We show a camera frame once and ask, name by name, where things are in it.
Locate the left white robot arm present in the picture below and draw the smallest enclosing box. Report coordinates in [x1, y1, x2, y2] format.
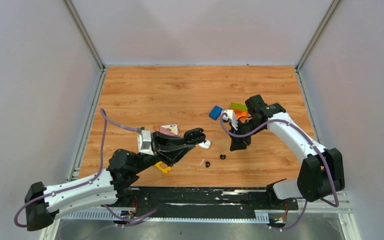
[20, 128, 206, 232]

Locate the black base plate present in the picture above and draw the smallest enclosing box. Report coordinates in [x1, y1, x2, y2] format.
[100, 186, 300, 220]

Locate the green toy brick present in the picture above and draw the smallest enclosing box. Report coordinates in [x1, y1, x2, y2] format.
[229, 102, 248, 112]

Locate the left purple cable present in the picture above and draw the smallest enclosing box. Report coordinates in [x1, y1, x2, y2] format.
[14, 108, 158, 229]

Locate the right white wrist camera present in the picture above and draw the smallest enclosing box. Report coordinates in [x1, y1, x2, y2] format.
[221, 109, 238, 130]

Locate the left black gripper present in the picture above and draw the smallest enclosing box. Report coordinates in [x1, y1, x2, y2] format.
[132, 130, 196, 175]

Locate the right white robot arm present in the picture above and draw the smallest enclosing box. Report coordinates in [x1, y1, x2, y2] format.
[220, 95, 345, 209]

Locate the yellow triangular plastic piece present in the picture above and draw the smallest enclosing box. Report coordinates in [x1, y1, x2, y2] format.
[154, 161, 172, 174]

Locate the black earbud case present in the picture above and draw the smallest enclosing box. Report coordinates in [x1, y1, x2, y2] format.
[183, 127, 206, 145]

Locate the white earbud charging case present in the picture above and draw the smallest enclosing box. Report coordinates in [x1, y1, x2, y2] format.
[198, 139, 212, 150]

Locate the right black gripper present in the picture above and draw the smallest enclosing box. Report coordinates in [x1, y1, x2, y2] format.
[228, 118, 264, 152]

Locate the blue toy brick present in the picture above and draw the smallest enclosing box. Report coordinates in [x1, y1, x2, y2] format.
[208, 105, 223, 121]

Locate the pink snack packet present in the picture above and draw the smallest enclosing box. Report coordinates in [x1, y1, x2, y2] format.
[159, 124, 179, 136]

